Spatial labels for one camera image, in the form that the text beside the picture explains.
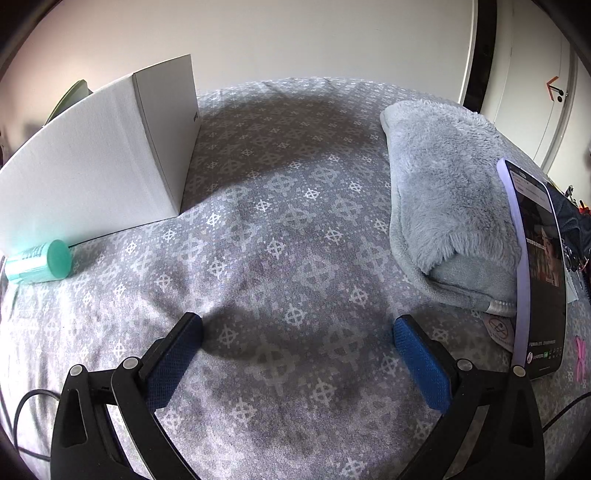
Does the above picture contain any teal lotion bottle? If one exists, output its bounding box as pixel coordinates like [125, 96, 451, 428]
[5, 240, 72, 283]

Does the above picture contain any smartphone with purple case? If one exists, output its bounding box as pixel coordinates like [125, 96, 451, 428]
[497, 159, 567, 379]

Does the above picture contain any grey fluffy folded blanket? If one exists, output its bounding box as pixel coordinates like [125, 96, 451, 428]
[380, 99, 532, 317]

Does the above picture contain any grey patterned bed sheet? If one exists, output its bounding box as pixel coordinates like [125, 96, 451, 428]
[0, 76, 591, 480]

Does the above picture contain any white cardboard box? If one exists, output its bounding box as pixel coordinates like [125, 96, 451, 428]
[1, 55, 201, 254]

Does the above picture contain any white door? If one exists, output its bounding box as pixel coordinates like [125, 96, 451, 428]
[481, 1, 574, 172]

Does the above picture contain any green bowl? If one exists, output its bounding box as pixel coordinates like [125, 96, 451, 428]
[45, 79, 92, 125]

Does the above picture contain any black cable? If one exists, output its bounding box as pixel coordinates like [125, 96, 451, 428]
[12, 388, 61, 462]

